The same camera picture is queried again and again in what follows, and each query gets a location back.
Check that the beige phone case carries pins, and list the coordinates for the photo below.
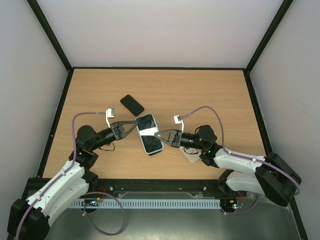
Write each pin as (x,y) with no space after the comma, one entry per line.
(191,154)

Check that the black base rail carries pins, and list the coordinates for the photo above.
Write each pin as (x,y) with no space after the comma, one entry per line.
(207,187)

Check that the black phone face down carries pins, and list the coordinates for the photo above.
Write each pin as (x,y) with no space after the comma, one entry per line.
(132,105)

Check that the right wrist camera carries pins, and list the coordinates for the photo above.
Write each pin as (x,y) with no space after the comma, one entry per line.
(178,120)

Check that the purple phone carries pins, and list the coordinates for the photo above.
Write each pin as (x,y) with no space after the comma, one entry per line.
(154,153)

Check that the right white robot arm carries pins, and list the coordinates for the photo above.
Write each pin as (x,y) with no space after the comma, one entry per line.
(266,175)

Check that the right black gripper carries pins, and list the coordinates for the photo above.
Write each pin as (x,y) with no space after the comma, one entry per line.
(177,138)

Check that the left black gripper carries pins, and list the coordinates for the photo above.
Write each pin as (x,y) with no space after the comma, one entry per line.
(119,125)

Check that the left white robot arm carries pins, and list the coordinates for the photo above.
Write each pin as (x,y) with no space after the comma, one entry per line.
(32,218)

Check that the light blue cable duct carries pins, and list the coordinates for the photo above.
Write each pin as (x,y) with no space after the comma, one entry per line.
(148,204)

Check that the light blue phone case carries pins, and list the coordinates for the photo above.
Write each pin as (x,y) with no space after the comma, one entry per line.
(150,133)

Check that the white-edged black phone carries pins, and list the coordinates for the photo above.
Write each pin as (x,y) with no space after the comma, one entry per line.
(149,133)

